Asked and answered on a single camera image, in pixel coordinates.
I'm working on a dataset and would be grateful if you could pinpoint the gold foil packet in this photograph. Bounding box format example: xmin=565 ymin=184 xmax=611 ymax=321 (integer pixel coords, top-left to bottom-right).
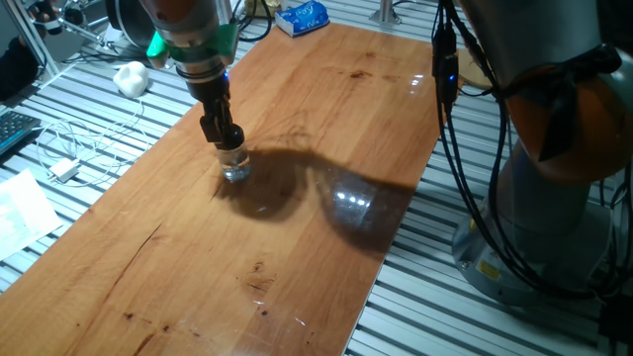
xmin=244 ymin=0 xmax=283 ymax=19

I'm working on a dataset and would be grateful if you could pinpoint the round wooden paddle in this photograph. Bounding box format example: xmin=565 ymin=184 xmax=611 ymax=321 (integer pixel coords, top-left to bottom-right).
xmin=457 ymin=47 xmax=495 ymax=91

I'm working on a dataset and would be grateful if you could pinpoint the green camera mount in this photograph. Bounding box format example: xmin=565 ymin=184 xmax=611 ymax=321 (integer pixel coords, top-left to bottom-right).
xmin=145 ymin=22 xmax=240 ymax=68

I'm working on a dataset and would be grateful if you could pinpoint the thin silver stand rod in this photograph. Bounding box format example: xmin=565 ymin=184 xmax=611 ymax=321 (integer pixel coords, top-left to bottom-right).
xmin=58 ymin=0 xmax=118 ymax=53

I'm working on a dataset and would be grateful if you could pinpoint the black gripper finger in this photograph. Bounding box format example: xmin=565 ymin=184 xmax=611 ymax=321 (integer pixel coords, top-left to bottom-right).
xmin=216 ymin=96 xmax=234 ymax=144
xmin=199 ymin=114 xmax=223 ymax=144

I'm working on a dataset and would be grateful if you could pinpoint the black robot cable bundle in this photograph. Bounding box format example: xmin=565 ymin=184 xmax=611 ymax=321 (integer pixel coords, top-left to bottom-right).
xmin=429 ymin=0 xmax=633 ymax=301

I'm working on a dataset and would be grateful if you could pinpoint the black round fan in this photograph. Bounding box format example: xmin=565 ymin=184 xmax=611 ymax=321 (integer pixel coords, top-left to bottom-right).
xmin=105 ymin=0 xmax=157 ymax=49

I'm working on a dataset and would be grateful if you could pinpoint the white charger cable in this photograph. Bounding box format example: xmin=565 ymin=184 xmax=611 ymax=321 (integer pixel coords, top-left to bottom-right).
xmin=35 ymin=98 xmax=150 ymax=189

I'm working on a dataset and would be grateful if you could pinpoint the black connector with blue light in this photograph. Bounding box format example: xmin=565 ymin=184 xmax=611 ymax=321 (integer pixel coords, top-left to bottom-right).
xmin=432 ymin=22 xmax=461 ymax=113

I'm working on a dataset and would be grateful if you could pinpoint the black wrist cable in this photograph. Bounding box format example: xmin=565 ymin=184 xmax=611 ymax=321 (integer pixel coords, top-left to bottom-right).
xmin=230 ymin=0 xmax=274 ymax=44

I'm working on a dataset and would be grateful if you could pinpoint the white charger plug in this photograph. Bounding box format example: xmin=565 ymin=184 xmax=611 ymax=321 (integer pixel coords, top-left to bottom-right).
xmin=47 ymin=157 xmax=80 ymax=184

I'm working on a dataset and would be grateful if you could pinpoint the blue tissue pack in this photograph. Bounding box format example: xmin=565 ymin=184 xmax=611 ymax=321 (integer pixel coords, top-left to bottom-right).
xmin=274 ymin=0 xmax=331 ymax=39

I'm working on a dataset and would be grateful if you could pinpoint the clear glass jar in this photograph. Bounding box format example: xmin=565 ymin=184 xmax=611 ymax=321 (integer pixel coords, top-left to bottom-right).
xmin=216 ymin=141 xmax=252 ymax=183

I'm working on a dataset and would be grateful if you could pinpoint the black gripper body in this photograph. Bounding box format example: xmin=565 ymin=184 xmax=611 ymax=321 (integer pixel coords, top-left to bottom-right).
xmin=185 ymin=72 xmax=232 ymax=120

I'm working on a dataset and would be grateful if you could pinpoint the person's hand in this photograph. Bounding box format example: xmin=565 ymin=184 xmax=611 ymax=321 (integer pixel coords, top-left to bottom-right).
xmin=28 ymin=0 xmax=65 ymax=37

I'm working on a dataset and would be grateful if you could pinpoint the wooden board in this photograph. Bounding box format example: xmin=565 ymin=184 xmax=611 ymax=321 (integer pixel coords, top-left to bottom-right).
xmin=0 ymin=22 xmax=441 ymax=356

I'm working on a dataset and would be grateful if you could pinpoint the white paper sheet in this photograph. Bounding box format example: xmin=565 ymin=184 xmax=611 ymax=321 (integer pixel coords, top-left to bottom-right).
xmin=0 ymin=168 xmax=64 ymax=262

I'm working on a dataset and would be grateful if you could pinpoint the black keyboard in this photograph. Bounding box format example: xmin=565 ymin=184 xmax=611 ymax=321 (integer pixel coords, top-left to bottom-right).
xmin=0 ymin=110 xmax=42 ymax=157

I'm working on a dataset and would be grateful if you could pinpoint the white figurine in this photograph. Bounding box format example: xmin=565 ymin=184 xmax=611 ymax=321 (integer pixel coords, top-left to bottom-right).
xmin=112 ymin=60 xmax=150 ymax=99

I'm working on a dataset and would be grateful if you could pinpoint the aluminium frame post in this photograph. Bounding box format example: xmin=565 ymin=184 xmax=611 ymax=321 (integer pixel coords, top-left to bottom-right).
xmin=2 ymin=0 xmax=63 ymax=80
xmin=368 ymin=0 xmax=403 ymax=26

